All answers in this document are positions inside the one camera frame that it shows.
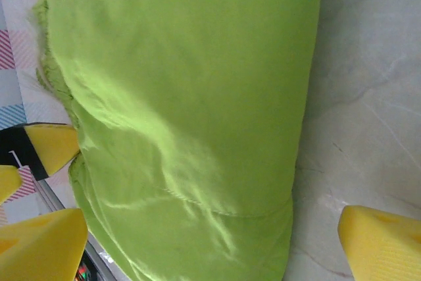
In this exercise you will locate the aluminium front rail frame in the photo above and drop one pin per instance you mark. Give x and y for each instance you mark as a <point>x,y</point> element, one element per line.
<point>98,256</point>

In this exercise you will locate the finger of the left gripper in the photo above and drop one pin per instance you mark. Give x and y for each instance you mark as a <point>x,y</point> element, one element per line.
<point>49,146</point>
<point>8,182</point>

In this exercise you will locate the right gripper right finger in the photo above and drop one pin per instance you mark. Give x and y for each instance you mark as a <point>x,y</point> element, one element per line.
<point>385,248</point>

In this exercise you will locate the right circuit board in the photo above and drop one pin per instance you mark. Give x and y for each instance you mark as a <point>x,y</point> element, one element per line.
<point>84,272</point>

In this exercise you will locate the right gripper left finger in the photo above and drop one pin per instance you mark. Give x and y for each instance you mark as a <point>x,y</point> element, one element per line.
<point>39,248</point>

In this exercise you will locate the lime green shorts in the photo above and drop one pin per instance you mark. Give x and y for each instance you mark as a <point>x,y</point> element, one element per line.
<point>184,96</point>

